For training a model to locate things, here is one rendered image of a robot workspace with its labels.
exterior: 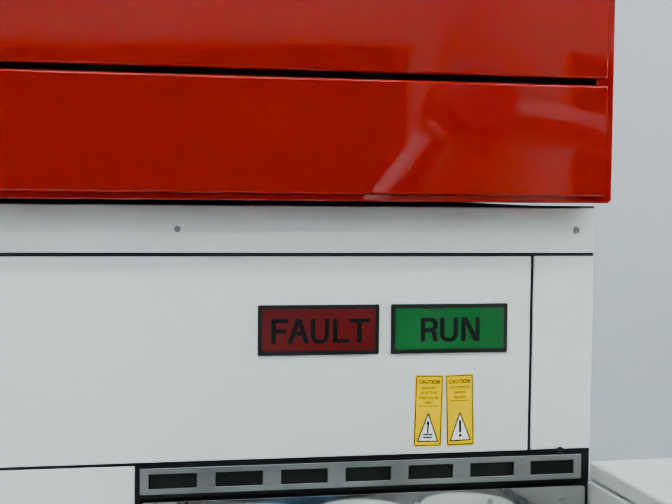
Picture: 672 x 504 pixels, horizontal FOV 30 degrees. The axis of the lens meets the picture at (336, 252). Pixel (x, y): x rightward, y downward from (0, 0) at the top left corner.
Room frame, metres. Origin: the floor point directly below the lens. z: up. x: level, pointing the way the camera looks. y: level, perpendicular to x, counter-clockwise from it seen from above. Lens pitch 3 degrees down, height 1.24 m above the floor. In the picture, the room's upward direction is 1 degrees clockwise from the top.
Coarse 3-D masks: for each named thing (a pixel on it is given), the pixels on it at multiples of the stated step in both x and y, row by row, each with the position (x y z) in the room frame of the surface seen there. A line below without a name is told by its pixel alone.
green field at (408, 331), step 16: (400, 320) 1.21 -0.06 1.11; (416, 320) 1.21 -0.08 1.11; (432, 320) 1.21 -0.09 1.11; (448, 320) 1.22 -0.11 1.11; (464, 320) 1.22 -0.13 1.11; (480, 320) 1.22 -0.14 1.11; (496, 320) 1.23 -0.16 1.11; (400, 336) 1.21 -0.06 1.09; (416, 336) 1.21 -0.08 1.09; (432, 336) 1.21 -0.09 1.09; (448, 336) 1.22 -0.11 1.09; (464, 336) 1.22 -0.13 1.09; (480, 336) 1.22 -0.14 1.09; (496, 336) 1.23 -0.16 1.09
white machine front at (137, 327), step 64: (0, 256) 1.14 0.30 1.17; (64, 256) 1.15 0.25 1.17; (128, 256) 1.16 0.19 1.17; (192, 256) 1.17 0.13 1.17; (256, 256) 1.18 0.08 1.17; (320, 256) 1.20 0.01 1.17; (384, 256) 1.21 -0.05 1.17; (448, 256) 1.22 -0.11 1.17; (512, 256) 1.24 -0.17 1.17; (576, 256) 1.25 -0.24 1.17; (0, 320) 1.14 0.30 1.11; (64, 320) 1.15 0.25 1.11; (128, 320) 1.16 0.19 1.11; (192, 320) 1.17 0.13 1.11; (256, 320) 1.18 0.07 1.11; (384, 320) 1.21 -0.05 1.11; (512, 320) 1.23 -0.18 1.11; (576, 320) 1.25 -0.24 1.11; (0, 384) 1.14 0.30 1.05; (64, 384) 1.15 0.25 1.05; (128, 384) 1.16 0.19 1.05; (192, 384) 1.17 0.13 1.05; (256, 384) 1.18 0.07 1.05; (320, 384) 1.20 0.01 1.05; (384, 384) 1.21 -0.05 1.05; (512, 384) 1.23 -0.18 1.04; (576, 384) 1.25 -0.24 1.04; (0, 448) 1.14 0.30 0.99; (64, 448) 1.15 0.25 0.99; (128, 448) 1.16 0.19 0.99; (192, 448) 1.17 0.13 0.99; (256, 448) 1.18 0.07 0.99; (320, 448) 1.20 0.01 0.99; (384, 448) 1.21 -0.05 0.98; (448, 448) 1.22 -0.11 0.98; (512, 448) 1.24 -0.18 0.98; (576, 448) 1.25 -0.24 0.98
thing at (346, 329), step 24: (264, 312) 1.18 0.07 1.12; (288, 312) 1.19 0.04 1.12; (312, 312) 1.19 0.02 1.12; (336, 312) 1.20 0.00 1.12; (360, 312) 1.20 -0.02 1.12; (264, 336) 1.18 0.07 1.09; (288, 336) 1.19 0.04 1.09; (312, 336) 1.19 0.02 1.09; (336, 336) 1.20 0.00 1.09; (360, 336) 1.20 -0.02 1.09
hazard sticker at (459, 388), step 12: (456, 384) 1.22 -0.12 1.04; (468, 384) 1.23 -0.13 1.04; (456, 396) 1.22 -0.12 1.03; (468, 396) 1.22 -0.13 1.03; (456, 408) 1.22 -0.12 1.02; (468, 408) 1.23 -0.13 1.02; (456, 420) 1.22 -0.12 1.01; (468, 420) 1.22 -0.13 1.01; (456, 432) 1.22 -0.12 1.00; (468, 432) 1.23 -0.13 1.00; (456, 444) 1.22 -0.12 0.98; (468, 444) 1.23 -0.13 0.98
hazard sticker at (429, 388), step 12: (420, 384) 1.22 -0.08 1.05; (432, 384) 1.22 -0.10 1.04; (420, 396) 1.22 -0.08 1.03; (432, 396) 1.22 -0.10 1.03; (420, 408) 1.22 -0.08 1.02; (432, 408) 1.22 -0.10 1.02; (420, 420) 1.22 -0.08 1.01; (432, 420) 1.22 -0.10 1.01; (420, 432) 1.22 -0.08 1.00; (432, 432) 1.22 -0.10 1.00; (420, 444) 1.22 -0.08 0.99; (432, 444) 1.22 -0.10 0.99
